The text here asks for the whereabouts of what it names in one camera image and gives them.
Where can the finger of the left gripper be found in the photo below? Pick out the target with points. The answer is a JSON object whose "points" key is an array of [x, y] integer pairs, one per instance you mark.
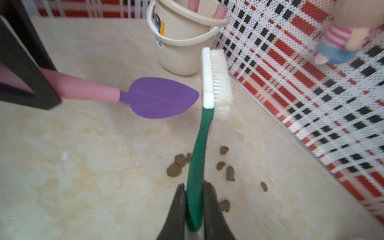
{"points": [[16, 14], [17, 60]]}

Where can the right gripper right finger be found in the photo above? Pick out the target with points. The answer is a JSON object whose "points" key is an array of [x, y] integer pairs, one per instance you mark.
{"points": [[215, 225]]}

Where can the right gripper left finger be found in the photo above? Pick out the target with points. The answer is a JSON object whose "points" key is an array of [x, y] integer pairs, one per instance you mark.
{"points": [[174, 226]]}

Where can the green white scrub brush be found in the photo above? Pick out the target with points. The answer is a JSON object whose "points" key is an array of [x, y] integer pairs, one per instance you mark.
{"points": [[216, 97]]}

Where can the purple trowel pink handle back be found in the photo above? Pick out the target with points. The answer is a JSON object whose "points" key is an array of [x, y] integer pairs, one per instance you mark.
{"points": [[220, 12]]}

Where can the purple pointed trowel pink handle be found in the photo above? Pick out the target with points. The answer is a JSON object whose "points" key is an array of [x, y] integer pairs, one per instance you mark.
{"points": [[193, 5]]}

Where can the soil clump on table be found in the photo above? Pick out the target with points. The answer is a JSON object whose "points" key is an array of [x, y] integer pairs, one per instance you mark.
{"points": [[174, 170]]}

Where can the cream plastic bucket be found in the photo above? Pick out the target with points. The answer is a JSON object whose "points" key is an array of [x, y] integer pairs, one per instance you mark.
{"points": [[181, 34]]}

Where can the cartoon boy plush doll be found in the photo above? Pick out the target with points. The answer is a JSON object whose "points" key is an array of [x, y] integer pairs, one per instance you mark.
{"points": [[345, 34]]}

